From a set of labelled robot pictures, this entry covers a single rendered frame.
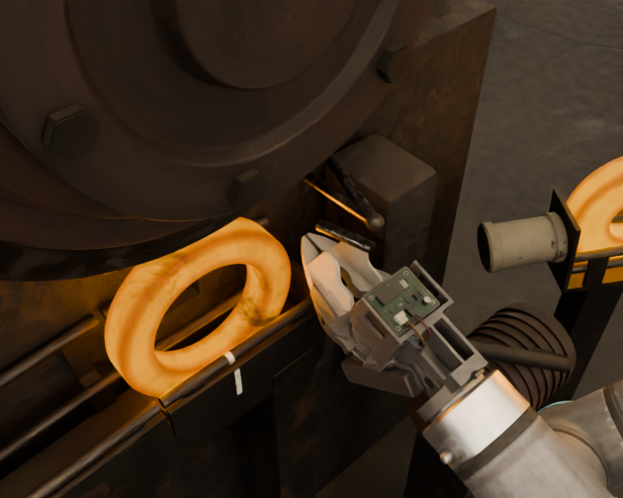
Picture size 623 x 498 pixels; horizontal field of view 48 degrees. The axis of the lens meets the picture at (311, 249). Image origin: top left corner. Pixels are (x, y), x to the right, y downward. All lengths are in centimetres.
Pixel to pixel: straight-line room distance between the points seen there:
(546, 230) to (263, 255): 36
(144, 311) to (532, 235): 46
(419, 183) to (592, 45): 206
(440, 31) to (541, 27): 199
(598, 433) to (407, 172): 31
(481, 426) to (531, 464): 5
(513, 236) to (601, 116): 156
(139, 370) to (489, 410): 30
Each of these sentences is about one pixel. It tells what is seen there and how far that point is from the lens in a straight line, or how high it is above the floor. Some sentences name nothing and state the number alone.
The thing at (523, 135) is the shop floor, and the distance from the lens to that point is 222.
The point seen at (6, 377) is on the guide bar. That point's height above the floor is 76.
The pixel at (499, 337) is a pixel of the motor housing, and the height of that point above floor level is 53.
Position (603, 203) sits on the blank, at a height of 74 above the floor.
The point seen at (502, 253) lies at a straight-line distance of 84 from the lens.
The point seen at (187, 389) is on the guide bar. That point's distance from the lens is 67.
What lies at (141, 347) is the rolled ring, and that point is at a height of 77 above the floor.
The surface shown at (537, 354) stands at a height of 56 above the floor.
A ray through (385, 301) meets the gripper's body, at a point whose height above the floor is 79.
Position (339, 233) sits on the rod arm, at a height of 87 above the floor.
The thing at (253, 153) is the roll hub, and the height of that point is 101.
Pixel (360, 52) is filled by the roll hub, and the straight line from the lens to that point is 44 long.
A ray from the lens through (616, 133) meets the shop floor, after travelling 232.
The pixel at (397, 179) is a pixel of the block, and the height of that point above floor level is 80.
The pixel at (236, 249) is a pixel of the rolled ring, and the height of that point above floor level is 82.
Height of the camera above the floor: 126
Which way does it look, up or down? 45 degrees down
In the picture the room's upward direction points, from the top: straight up
